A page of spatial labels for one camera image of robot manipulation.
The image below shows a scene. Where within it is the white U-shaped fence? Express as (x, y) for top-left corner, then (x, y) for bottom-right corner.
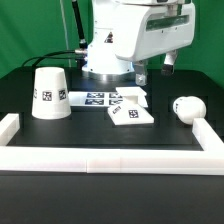
(0, 113), (224, 176)

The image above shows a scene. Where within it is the black cable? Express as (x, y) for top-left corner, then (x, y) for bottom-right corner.
(21, 49), (88, 68)

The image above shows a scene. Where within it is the white marker sheet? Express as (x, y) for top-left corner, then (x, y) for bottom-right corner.
(68, 91), (123, 107)

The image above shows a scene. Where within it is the white lamp bulb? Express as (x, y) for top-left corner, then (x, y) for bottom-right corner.
(173, 96), (206, 125)

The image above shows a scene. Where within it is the white lamp base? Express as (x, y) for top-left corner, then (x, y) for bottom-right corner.
(107, 86), (154, 125)

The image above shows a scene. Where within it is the white lamp shade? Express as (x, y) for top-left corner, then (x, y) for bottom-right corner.
(32, 67), (71, 120)

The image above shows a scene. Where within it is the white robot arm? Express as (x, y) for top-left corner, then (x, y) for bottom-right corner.
(82, 0), (196, 86)

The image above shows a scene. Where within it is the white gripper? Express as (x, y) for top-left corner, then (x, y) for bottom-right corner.
(113, 3), (195, 86)

